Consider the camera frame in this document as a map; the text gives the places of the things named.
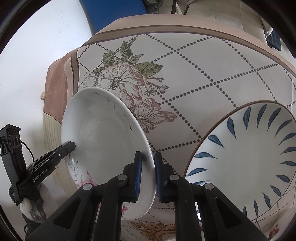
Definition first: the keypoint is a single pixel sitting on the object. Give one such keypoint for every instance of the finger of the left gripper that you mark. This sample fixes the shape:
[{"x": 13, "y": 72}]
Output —
[{"x": 62, "y": 154}]

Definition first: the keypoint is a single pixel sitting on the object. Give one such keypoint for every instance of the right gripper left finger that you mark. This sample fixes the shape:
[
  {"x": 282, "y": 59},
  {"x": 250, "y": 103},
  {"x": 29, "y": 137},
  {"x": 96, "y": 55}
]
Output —
[{"x": 94, "y": 212}]

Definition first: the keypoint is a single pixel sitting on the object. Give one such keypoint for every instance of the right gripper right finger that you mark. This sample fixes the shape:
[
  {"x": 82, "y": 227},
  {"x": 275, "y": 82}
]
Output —
[{"x": 201, "y": 212}]

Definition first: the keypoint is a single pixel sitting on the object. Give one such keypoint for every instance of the blue leaf pattern plate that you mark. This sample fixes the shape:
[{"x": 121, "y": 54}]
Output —
[{"x": 249, "y": 156}]

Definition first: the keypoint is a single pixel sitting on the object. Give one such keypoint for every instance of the plain white plate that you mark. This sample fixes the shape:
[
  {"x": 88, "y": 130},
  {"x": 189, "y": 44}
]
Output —
[{"x": 107, "y": 136}]

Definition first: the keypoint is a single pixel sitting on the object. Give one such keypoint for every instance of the floral checked tablecloth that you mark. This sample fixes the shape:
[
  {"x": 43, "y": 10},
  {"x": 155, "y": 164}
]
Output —
[{"x": 179, "y": 76}]

